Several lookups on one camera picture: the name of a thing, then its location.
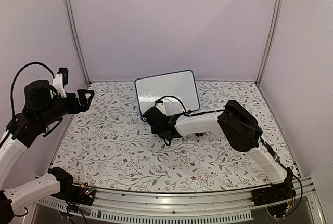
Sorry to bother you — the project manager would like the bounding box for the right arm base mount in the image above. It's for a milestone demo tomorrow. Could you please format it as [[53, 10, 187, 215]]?
[[251, 172, 296, 206]]

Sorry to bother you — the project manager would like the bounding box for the right aluminium corner post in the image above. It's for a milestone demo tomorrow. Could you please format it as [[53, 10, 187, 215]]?
[[255, 0, 283, 87]]

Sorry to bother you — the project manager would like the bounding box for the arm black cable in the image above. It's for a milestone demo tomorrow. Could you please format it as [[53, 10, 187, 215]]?
[[9, 61, 57, 121], [155, 95, 304, 209]]

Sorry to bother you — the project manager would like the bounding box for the blue framed whiteboard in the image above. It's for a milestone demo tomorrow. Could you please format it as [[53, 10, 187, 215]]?
[[134, 70, 200, 116]]

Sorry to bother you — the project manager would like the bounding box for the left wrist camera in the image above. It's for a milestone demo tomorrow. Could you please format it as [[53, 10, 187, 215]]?
[[53, 67, 69, 98]]

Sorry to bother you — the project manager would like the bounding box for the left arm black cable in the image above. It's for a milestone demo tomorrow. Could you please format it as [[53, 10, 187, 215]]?
[[9, 61, 57, 121]]

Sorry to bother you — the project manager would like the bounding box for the floral patterned table mat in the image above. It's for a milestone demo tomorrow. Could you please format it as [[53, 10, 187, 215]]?
[[50, 80, 300, 193]]

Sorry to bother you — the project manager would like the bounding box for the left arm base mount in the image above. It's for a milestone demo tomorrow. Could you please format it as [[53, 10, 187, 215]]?
[[52, 183, 97, 206]]

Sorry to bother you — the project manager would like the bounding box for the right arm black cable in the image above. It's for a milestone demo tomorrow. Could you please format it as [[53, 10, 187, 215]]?
[[155, 95, 304, 209]]

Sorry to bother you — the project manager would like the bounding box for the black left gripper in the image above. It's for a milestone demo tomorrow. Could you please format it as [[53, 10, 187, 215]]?
[[39, 88, 95, 128]]

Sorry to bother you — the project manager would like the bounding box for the left aluminium corner post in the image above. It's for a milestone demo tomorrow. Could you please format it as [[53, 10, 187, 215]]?
[[63, 0, 91, 85]]

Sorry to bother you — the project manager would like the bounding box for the aluminium corner post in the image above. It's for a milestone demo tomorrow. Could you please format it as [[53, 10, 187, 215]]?
[[63, 0, 91, 85], [255, 0, 283, 87]]

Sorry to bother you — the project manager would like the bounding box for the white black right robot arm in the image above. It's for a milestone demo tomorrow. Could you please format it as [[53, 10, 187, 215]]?
[[142, 100, 293, 201]]

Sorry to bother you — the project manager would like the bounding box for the aluminium front rail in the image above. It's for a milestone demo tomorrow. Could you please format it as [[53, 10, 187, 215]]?
[[22, 177, 329, 223]]

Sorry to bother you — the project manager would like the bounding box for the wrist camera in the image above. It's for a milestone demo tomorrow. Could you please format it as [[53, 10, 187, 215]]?
[[155, 99, 167, 115], [53, 67, 69, 98]]

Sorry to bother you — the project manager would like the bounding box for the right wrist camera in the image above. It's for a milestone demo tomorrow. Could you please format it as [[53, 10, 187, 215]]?
[[155, 99, 167, 115]]

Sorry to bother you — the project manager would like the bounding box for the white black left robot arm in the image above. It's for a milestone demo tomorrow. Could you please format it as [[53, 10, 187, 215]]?
[[1, 80, 95, 223]]

